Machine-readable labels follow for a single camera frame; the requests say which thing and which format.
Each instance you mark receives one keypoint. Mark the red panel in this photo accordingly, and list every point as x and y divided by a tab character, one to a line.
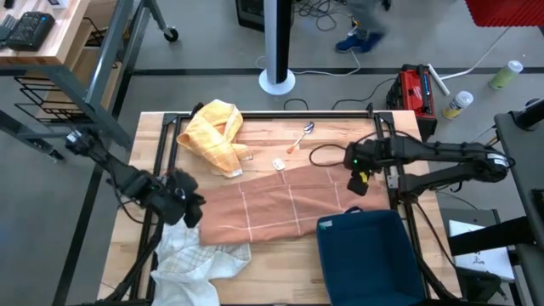
506	12

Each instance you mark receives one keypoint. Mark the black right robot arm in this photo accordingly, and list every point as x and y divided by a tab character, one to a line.
446	151

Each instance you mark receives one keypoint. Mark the white and black tower stand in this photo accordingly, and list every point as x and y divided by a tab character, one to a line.
278	42

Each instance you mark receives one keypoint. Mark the small white box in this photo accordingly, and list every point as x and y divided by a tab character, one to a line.
57	3

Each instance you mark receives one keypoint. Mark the green bottle with white cap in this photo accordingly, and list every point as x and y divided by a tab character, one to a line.
505	75

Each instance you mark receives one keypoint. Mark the black metal table frame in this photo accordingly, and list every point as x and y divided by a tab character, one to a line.
276	115

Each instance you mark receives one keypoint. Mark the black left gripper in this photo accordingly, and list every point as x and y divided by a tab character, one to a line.
193	210

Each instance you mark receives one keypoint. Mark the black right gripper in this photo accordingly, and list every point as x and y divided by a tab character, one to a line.
358	185

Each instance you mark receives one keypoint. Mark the red and black toolbox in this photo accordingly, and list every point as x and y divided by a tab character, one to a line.
414	93

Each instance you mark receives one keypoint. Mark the black box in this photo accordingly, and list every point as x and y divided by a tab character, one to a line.
251	15

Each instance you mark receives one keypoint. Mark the white paper sheet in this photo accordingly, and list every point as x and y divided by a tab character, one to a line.
480	259

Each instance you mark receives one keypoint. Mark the person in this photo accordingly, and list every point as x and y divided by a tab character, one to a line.
361	25

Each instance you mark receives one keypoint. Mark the white tube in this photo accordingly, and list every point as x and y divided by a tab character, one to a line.
438	79

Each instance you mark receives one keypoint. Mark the black keypad device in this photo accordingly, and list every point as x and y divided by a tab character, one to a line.
30	30

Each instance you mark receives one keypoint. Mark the grey desk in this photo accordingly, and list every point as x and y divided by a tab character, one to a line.
523	161

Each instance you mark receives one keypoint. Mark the yellow towel with white lines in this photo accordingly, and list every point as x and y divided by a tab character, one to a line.
212	140

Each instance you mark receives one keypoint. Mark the pink towel with white lines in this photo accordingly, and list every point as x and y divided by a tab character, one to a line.
276	200

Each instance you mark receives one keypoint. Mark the wooden workbench with grey frame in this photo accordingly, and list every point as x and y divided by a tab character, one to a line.
51	42

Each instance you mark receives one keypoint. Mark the navy and white fabric basket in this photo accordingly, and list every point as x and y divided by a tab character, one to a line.
365	259

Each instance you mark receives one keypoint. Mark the white and yellow spray can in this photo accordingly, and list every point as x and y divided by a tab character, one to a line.
458	104

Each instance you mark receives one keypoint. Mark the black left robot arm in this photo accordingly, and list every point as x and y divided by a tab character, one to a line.
127	183

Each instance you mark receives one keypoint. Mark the white waffle towel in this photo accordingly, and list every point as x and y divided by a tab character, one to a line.
191	272

